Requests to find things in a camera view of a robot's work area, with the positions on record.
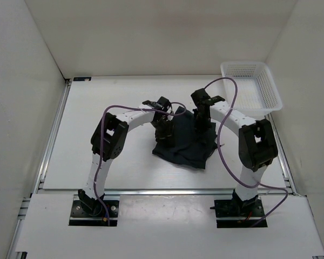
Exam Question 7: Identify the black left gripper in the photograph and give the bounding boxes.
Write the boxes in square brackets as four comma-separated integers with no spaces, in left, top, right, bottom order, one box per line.
[151,118,175,147]

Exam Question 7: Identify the dark navy shorts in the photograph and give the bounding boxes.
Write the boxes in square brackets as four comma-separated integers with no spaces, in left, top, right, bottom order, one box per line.
[152,106,217,169]

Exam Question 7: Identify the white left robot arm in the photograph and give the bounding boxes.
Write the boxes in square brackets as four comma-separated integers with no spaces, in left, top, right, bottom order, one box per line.
[78,97,175,217]

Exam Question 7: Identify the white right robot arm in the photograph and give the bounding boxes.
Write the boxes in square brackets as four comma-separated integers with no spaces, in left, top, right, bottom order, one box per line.
[191,90,278,216]

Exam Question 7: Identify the white perforated plastic basket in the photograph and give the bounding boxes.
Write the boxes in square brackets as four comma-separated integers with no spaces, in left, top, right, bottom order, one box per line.
[220,61,282,118]

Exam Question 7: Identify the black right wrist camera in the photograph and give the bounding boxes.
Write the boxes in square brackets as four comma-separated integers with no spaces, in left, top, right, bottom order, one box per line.
[191,88,211,107]

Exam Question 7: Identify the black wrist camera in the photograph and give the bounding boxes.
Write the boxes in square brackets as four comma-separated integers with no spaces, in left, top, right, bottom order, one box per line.
[156,96,172,112]
[191,88,211,107]

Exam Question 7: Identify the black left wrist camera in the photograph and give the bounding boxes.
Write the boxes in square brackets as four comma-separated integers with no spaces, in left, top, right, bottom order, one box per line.
[156,96,172,112]

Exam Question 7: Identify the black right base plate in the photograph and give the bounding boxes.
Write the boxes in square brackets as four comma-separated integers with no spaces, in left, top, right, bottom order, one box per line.
[210,199,268,228]

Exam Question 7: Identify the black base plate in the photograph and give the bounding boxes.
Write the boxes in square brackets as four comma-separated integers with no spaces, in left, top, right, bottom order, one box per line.
[210,199,268,228]
[69,200,119,227]

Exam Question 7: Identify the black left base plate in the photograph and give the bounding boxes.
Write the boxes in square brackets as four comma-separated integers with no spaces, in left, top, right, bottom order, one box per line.
[69,200,119,227]

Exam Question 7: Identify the aluminium frame rail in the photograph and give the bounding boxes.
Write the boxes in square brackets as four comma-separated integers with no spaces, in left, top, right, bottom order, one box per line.
[5,78,324,259]

